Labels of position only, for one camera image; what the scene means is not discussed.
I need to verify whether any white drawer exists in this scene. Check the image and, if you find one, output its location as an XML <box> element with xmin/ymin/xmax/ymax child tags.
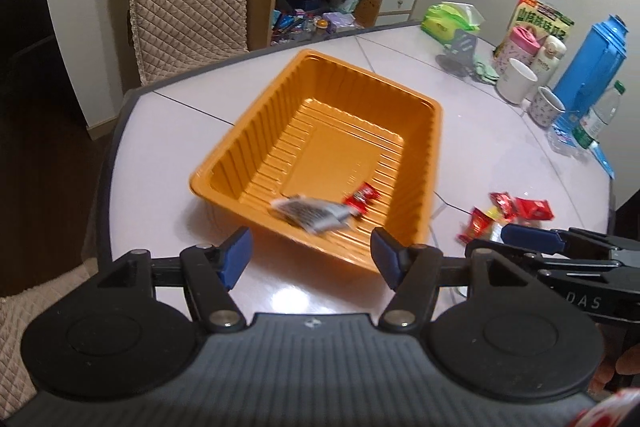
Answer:
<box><xmin>381</xmin><ymin>0</ymin><xmax>418</xmax><ymax>15</ymax></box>

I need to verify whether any water bottle with green label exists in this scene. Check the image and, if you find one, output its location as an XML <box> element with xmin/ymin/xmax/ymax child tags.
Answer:
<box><xmin>570</xmin><ymin>81</ymin><xmax>627</xmax><ymax>158</ymax></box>

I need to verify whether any white snack packet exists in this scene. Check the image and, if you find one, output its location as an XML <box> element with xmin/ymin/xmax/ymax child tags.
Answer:
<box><xmin>270</xmin><ymin>194</ymin><xmax>358</xmax><ymax>238</ymax></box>

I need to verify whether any green tissue pack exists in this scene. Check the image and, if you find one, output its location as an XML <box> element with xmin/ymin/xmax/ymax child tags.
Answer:
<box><xmin>421</xmin><ymin>2</ymin><xmax>485</xmax><ymax>45</ymax></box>

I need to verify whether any blue flat booklet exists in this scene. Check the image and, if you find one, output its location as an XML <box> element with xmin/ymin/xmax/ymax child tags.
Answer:
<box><xmin>590</xmin><ymin>142</ymin><xmax>615</xmax><ymax>180</ymax></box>

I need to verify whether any grey phone stand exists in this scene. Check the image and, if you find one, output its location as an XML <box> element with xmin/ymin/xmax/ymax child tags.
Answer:
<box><xmin>435</xmin><ymin>31</ymin><xmax>478</xmax><ymax>75</ymax></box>

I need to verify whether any small red candy packet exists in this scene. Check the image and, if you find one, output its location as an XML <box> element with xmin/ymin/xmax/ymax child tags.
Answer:
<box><xmin>342</xmin><ymin>182</ymin><xmax>382</xmax><ymax>219</ymax></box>

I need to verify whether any plain white mug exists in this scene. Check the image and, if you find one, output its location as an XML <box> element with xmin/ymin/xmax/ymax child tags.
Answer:
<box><xmin>495</xmin><ymin>58</ymin><xmax>538</xmax><ymax>105</ymax></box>

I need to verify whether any white thermos bottle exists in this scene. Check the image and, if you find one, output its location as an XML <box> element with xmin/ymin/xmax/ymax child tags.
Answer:
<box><xmin>530</xmin><ymin>35</ymin><xmax>567</xmax><ymax>82</ymax></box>

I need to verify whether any purple tissue pack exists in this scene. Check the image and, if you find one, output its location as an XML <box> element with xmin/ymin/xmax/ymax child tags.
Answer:
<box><xmin>322</xmin><ymin>10</ymin><xmax>356</xmax><ymax>30</ymax></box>

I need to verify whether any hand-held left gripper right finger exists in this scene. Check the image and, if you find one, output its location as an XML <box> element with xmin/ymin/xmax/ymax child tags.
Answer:
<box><xmin>370</xmin><ymin>227</ymin><xmax>530</xmax><ymax>334</ymax></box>

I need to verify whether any person's right hand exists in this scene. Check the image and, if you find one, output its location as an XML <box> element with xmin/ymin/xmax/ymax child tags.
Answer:
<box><xmin>598</xmin><ymin>342</ymin><xmax>640</xmax><ymax>388</ymax></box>

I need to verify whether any yellow green snack bag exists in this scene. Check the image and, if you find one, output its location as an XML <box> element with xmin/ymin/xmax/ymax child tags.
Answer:
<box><xmin>492</xmin><ymin>0</ymin><xmax>575</xmax><ymax>58</ymax></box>

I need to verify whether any orange plastic tray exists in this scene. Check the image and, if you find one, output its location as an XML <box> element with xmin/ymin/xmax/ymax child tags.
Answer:
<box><xmin>189</xmin><ymin>48</ymin><xmax>445</xmax><ymax>275</ymax></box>

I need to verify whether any blue thermos jug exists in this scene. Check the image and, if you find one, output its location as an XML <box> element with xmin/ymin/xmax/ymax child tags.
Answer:
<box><xmin>552</xmin><ymin>14</ymin><xmax>628</xmax><ymax>132</ymax></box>

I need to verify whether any red white patterned clothing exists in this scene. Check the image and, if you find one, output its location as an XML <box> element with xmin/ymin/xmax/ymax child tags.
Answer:
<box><xmin>572</xmin><ymin>387</ymin><xmax>640</xmax><ymax>427</ymax></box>

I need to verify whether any floral white mug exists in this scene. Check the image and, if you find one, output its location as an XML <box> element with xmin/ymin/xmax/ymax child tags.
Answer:
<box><xmin>529</xmin><ymin>86</ymin><xmax>567</xmax><ymax>128</ymax></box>

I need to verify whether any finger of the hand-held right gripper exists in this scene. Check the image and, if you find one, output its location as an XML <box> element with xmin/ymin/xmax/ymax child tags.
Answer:
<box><xmin>501</xmin><ymin>224</ymin><xmax>626</xmax><ymax>255</ymax></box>
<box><xmin>466</xmin><ymin>239</ymin><xmax>621</xmax><ymax>272</ymax></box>

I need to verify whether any pink floral bottle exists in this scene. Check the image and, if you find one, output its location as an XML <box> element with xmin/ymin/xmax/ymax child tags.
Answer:
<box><xmin>495</xmin><ymin>26</ymin><xmax>541</xmax><ymax>78</ymax></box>

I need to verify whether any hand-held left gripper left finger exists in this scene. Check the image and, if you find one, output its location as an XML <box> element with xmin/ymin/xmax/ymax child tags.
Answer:
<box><xmin>106</xmin><ymin>227</ymin><xmax>253</xmax><ymax>334</ymax></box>

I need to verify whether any light green cloth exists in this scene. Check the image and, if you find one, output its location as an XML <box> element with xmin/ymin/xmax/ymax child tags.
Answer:
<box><xmin>472</xmin><ymin>61</ymin><xmax>501</xmax><ymax>85</ymax></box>

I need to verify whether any crumpled clear plastic bag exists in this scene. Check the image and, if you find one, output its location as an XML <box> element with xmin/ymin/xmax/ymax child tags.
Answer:
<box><xmin>547</xmin><ymin>112</ymin><xmax>591</xmax><ymax>158</ymax></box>

